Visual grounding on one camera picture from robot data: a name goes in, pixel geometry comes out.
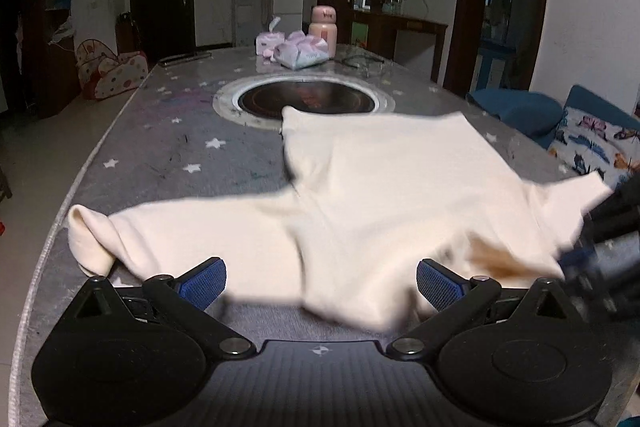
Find pink thermos bottle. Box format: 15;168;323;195
309;5;337;58

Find grey star-patterned table cover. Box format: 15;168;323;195
9;46;570;426

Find blue sofa with butterfly cushion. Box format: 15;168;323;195
466;84;639;188

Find dark wooden side table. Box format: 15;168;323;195
349;8;449;84

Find water dispenser with blue bottle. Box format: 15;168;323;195
232;0;253;46

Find pink tissue pack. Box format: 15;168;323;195
255;16;285;58
272;30;330;70

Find cream knit sweater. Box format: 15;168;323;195
67;108;610;332

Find polka dot play tent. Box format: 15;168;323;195
75;39;149;101

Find black eyeglasses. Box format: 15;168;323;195
340;53;385;70

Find round induction cooktop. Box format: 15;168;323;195
213;72;395;131

